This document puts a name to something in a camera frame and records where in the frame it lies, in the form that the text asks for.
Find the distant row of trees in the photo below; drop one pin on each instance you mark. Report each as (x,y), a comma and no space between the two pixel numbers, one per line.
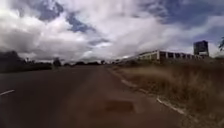
(86,63)

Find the dark asphalt road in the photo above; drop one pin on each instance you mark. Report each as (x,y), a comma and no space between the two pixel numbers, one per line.
(73,100)

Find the white painted edge line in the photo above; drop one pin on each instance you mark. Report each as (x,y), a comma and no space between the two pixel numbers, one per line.
(168,104)

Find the dry grass verge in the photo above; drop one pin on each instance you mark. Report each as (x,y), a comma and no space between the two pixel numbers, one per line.
(190,83)

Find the dark tall building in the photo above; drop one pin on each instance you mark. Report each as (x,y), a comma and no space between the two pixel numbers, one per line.
(201,47)

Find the dark row of trees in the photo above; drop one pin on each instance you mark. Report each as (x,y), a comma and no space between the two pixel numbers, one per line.
(16,62)

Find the white painted centre line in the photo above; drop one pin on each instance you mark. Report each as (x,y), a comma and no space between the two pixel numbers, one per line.
(6,92)

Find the long fence wall with posts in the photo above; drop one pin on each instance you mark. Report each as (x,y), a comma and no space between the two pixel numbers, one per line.
(166,55)

